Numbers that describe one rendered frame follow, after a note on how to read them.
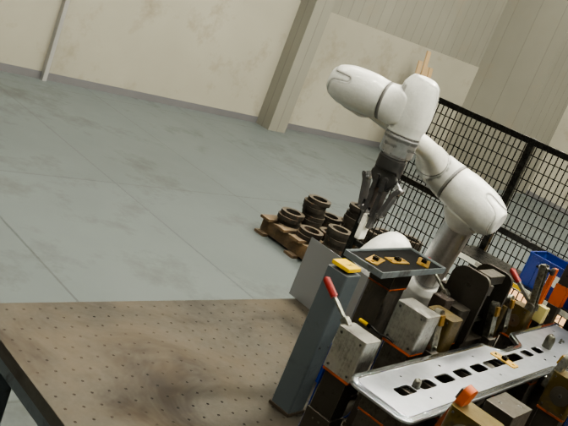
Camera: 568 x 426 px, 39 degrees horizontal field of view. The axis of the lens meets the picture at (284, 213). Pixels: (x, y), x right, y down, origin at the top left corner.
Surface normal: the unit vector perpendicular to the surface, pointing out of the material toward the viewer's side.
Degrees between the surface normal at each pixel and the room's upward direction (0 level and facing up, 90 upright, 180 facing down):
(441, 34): 90
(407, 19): 90
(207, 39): 90
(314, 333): 90
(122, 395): 0
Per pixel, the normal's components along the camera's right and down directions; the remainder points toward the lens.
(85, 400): 0.36, -0.90
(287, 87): 0.63, 0.43
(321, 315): -0.62, -0.02
